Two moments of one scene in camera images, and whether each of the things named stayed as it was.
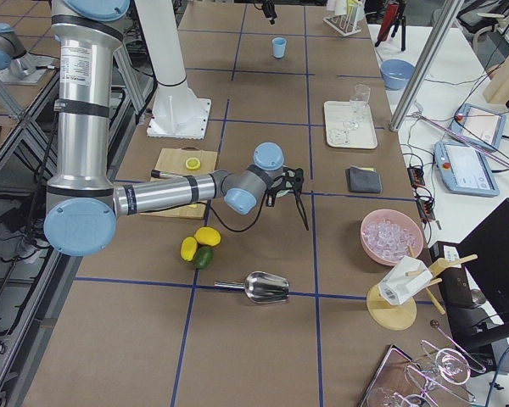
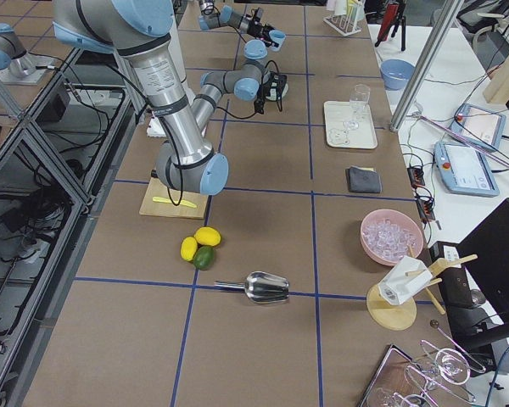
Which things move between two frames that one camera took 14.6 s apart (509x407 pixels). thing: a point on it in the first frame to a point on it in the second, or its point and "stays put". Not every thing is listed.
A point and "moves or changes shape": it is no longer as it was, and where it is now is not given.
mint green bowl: (288, 184) to (273, 94)
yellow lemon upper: (208, 236) stays put
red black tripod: (394, 14) stays put
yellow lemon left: (188, 248) stays put
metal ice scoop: (261, 287) stays put
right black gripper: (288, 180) to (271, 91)
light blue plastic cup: (279, 47) moves or changes shape
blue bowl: (396, 73) stays put
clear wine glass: (362, 93) stays put
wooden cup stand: (394, 318) stays put
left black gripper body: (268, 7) to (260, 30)
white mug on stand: (404, 280) stays put
